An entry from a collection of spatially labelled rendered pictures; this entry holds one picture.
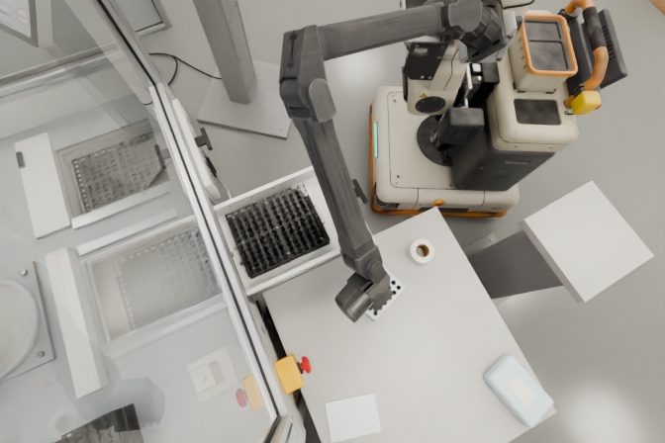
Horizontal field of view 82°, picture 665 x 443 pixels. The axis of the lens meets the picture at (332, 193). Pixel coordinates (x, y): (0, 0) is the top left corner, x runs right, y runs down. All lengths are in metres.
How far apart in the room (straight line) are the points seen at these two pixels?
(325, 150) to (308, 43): 0.18
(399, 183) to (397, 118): 0.34
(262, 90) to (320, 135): 1.58
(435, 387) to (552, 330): 1.11
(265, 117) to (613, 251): 1.64
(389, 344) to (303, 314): 0.25
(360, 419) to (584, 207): 0.92
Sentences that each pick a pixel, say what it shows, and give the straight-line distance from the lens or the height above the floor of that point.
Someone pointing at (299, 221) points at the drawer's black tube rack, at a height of 0.90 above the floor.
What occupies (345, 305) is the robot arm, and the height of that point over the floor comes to 1.03.
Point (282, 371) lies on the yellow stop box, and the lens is 0.96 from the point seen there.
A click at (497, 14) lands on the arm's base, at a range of 1.00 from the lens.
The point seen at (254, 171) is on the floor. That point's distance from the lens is 2.05.
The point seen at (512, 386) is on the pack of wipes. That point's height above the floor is 0.81.
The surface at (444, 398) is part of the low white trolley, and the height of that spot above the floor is 0.76.
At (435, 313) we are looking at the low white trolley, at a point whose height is 0.76.
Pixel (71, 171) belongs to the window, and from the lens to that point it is 0.39.
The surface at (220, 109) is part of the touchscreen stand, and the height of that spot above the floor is 0.04.
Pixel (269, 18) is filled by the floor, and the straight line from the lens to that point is 2.63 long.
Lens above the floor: 1.86
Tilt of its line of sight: 70 degrees down
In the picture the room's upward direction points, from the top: 6 degrees clockwise
